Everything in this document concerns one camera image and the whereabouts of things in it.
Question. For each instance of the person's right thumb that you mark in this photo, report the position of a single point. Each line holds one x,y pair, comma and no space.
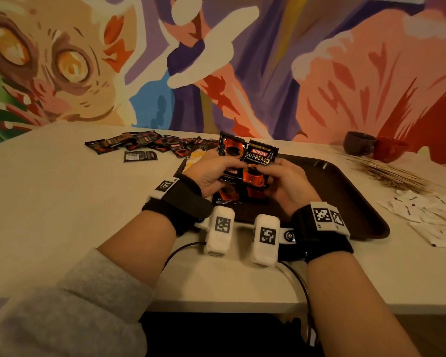
272,181

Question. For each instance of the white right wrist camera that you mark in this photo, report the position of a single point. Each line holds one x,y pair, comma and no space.
266,239

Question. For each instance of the bundle of wooden stir sticks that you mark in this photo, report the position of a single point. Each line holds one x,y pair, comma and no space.
390,174

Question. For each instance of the dark brown ceramic cup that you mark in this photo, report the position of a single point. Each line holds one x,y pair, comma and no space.
358,144

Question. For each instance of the dark brown plastic tray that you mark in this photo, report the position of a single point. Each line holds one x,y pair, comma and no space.
338,197

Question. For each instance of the person's left hand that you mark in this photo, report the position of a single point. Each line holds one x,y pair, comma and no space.
208,170

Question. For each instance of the person's left thumb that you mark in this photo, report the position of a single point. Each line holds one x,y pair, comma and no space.
232,166

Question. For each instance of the red ceramic cup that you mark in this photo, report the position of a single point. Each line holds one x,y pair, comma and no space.
389,149

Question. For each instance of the pile of black coffee packets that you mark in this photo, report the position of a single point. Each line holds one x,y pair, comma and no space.
148,141

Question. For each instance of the person's right forearm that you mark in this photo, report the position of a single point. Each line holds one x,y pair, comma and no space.
353,304

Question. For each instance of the black coffee packet gold label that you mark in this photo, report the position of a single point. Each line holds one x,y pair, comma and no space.
262,154

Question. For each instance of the black coffee packet orange cup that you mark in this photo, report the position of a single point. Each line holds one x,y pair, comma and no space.
228,193

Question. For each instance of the grey sweatshirt sleeve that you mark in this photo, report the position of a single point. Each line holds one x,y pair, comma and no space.
67,312

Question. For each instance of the person's right hand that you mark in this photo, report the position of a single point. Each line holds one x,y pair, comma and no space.
291,185

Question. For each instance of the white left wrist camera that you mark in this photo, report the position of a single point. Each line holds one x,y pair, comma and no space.
220,230

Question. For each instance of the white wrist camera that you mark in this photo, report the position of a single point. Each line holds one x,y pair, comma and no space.
266,239
220,230

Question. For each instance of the yellow sachets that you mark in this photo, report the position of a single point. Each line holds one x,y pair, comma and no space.
194,157

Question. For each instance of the single black coffee sachet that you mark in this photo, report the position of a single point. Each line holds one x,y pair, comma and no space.
140,156

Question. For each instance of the person's left forearm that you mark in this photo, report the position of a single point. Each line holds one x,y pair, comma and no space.
139,245

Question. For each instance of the pile of white sugar packets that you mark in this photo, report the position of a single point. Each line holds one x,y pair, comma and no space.
427,215

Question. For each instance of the black coffee packet red cup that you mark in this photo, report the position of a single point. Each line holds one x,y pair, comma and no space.
231,146

